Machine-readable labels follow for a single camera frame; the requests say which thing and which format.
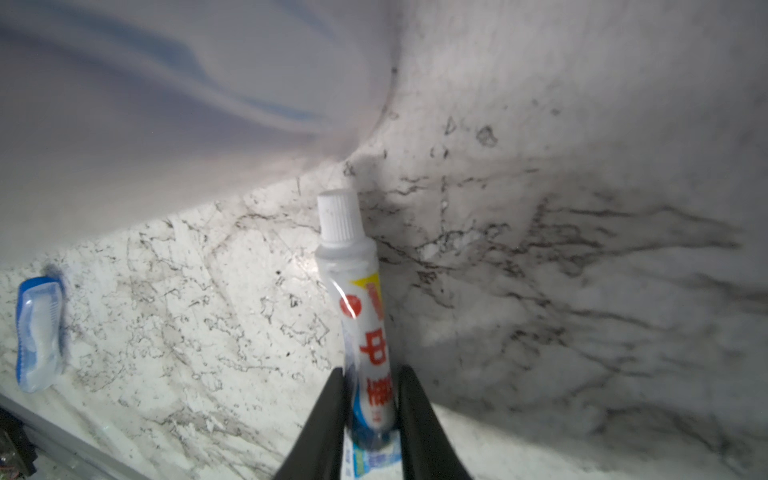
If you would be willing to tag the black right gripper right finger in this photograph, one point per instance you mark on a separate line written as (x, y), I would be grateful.
(426, 451)

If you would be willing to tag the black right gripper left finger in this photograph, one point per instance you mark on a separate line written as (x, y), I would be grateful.
(317, 452)

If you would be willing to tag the toothpaste tube vertical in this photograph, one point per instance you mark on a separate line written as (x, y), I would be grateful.
(348, 265)

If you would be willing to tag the blue toothbrush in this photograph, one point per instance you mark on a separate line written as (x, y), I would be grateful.
(39, 315)

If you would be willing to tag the clear cup back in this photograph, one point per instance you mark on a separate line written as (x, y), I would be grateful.
(118, 112)

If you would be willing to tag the aluminium front rail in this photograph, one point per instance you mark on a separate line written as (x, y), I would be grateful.
(77, 457)

